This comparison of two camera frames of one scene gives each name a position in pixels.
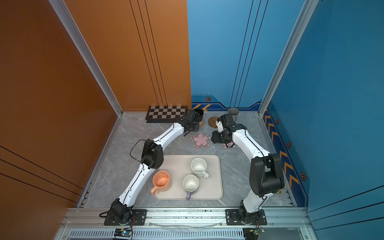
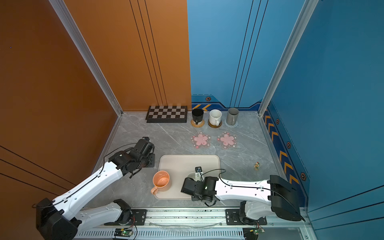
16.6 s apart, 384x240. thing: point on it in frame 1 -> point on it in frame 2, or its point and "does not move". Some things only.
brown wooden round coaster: (212, 121) does not move
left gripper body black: (195, 126) -> (149, 162)
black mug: (201, 114) does not move
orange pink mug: (160, 180) does not move
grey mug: (234, 112) does not move
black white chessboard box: (165, 114) does not move
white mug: (198, 166) -> (215, 117)
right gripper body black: (220, 137) -> (196, 198)
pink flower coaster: (200, 140) does not move
